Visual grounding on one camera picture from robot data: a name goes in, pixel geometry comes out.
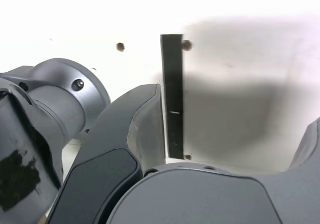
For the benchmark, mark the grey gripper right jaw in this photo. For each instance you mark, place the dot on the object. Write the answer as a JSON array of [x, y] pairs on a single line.
[[200, 199]]

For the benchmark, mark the black tape strip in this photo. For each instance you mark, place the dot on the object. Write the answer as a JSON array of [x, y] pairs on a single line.
[[173, 88]]

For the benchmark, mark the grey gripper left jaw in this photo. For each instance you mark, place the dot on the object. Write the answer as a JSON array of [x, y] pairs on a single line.
[[112, 146]]

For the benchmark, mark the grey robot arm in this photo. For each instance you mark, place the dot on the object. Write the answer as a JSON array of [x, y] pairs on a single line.
[[50, 103]]

